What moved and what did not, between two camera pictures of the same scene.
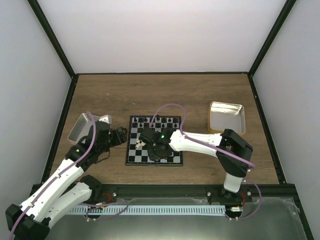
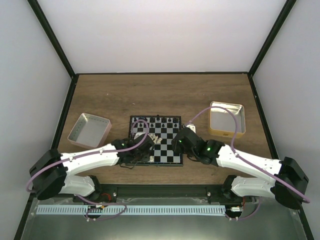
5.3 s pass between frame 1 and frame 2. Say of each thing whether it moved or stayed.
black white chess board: stayed
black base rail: stayed
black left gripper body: moved
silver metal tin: stayed
